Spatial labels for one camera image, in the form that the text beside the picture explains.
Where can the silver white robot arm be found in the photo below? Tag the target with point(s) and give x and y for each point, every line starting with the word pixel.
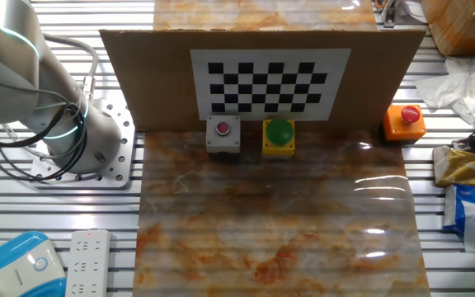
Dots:
pixel 10 62

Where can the grey box red flat button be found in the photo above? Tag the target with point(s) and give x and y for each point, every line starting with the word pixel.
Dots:
pixel 223 142

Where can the yellow box green mushroom button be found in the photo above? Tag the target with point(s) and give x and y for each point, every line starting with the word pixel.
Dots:
pixel 278 132

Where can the orange marble pattern mat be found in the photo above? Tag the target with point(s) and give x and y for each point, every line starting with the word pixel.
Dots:
pixel 229 14
pixel 262 227

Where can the black white checkerboard sheet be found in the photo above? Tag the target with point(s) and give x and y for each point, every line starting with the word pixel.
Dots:
pixel 270 55

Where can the orange box red mushroom button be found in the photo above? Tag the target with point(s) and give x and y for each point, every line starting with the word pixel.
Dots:
pixel 400 130

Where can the white power strip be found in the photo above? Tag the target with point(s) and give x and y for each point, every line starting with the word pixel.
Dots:
pixel 87 264

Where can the crumpled white tissue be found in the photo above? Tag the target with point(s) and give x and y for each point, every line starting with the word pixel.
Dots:
pixel 456 86

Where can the gold foil packet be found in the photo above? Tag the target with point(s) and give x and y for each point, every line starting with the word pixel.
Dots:
pixel 468 169

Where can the brown cardboard box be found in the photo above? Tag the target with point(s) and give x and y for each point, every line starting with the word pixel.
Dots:
pixel 456 29

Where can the blue white plastic device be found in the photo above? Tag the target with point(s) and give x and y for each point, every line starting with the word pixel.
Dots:
pixel 15 268

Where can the brown cardboard wall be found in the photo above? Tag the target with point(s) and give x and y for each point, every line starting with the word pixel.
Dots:
pixel 155 82

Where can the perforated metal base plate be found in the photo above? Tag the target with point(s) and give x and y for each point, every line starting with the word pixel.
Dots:
pixel 118 165

